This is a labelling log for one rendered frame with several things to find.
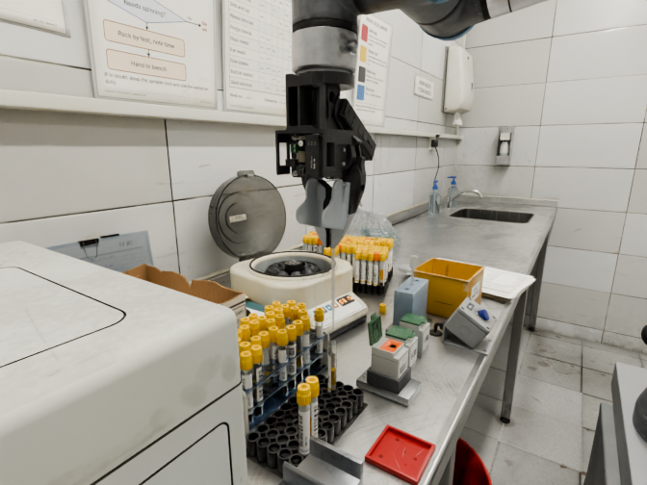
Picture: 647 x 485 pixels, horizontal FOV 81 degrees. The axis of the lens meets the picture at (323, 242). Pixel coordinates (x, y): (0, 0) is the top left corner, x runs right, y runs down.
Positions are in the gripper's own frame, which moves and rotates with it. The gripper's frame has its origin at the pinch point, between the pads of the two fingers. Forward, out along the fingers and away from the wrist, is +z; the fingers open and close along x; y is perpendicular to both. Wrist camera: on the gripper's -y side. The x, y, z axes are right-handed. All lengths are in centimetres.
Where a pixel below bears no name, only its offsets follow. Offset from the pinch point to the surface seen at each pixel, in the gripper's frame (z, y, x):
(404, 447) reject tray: 25.9, 2.1, 12.7
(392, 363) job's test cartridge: 20.1, -6.6, 6.7
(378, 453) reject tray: 25.9, 4.8, 10.3
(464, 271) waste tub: 18, -53, 5
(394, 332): 19.4, -14.8, 3.3
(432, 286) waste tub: 19.0, -40.0, 1.5
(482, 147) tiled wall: -12, -249, -36
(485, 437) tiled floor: 114, -118, 6
